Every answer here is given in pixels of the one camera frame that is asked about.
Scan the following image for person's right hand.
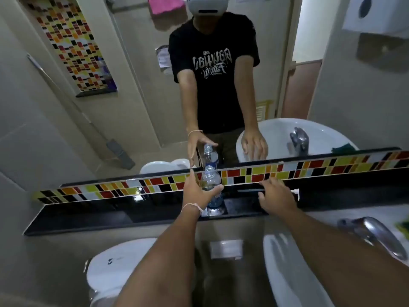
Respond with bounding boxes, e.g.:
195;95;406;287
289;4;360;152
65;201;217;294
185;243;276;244
258;177;300;218

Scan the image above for person's left hand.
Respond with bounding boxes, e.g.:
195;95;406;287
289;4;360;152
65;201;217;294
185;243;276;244
181;169;225;215

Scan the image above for clear plastic water bottle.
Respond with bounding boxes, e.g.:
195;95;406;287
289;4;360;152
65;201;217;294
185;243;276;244
200;165;226;218

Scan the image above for person's right forearm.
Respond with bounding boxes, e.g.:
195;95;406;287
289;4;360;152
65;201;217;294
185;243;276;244
281;208;409;307

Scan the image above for person's left forearm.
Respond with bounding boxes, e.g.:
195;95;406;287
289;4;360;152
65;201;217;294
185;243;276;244
113;206;206;307

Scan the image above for silver flush plate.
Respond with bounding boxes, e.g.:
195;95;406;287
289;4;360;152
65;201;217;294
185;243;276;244
210;239;244;260

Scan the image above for colourful mosaic tile strip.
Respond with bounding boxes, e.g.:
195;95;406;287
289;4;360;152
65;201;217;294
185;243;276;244
32;151;409;204

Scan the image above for white ceramic sink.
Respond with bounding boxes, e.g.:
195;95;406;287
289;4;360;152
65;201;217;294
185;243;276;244
263;204;409;307

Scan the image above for chrome sink faucet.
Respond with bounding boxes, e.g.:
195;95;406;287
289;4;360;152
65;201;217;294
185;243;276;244
337;216;408;261

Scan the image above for black stone ledge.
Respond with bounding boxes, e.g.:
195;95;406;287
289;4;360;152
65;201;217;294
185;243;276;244
23;171;409;236

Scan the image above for green cloth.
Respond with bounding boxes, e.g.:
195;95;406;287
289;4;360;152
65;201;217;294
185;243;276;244
395;220;409;240

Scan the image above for white paper towel dispenser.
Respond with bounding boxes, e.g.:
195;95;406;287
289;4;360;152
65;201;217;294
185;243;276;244
342;0;409;39

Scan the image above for white string wrist bracelet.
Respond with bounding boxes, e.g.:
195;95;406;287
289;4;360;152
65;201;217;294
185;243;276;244
180;203;205;215

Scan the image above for large wall mirror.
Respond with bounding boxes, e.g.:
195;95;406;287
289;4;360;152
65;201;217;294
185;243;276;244
0;0;409;189

